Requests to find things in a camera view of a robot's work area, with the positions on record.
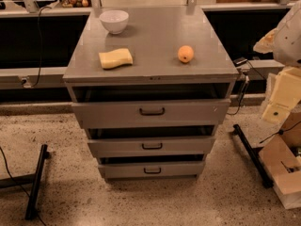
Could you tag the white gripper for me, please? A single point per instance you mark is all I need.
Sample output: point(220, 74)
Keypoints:
point(289, 42)

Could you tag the grey bottom drawer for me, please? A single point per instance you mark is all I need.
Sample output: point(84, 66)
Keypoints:
point(148, 170)

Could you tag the grey drawer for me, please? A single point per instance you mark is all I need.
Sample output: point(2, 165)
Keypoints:
point(148, 170)
point(150, 146)
point(150, 113)

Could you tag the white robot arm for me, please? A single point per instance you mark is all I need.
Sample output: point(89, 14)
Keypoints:
point(284, 42)

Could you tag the grey top drawer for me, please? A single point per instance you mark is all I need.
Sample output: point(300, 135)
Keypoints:
point(150, 113)

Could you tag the grey middle drawer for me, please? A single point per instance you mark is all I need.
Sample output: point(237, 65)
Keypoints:
point(150, 146)

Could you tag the grey drawer cabinet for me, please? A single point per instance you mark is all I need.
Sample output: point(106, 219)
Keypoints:
point(153, 36)

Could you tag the small black device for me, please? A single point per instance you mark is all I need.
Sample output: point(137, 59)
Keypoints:
point(239, 61)

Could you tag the black right stand leg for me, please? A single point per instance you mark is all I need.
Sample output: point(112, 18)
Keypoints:
point(267, 182)

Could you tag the black stand leg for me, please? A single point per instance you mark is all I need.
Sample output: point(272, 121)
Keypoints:
point(267, 182)
point(29, 183)

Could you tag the cardboard box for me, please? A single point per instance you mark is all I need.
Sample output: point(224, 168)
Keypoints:
point(282, 165)

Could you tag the orange fruit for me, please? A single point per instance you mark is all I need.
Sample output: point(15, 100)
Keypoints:
point(185, 54)

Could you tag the yellow sponge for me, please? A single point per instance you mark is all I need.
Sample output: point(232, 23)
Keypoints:
point(115, 58)

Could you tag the white bowl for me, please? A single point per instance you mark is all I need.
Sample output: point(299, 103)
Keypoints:
point(114, 21)

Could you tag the black left stand leg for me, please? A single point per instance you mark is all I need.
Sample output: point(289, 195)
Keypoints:
point(29, 183)

